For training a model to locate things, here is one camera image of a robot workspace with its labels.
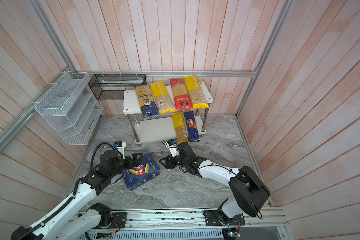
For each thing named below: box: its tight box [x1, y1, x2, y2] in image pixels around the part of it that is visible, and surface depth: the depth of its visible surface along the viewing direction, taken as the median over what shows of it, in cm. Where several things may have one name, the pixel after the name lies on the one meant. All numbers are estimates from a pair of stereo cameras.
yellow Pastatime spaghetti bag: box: [171, 112, 190, 146], surface depth 103 cm
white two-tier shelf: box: [123, 89, 176, 147], surface depth 100 cm
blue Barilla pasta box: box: [122, 153, 161, 191], surface depth 85 cm
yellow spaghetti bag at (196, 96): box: [183, 75, 210, 109], surface depth 82 cm
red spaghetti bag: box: [170, 78, 194, 111], surface depth 81 cm
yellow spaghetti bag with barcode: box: [149, 81, 177, 114], surface depth 80 cm
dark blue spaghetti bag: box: [135, 85, 160, 120], surface depth 78 cm
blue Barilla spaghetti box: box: [184, 111, 200, 143], surface depth 102 cm
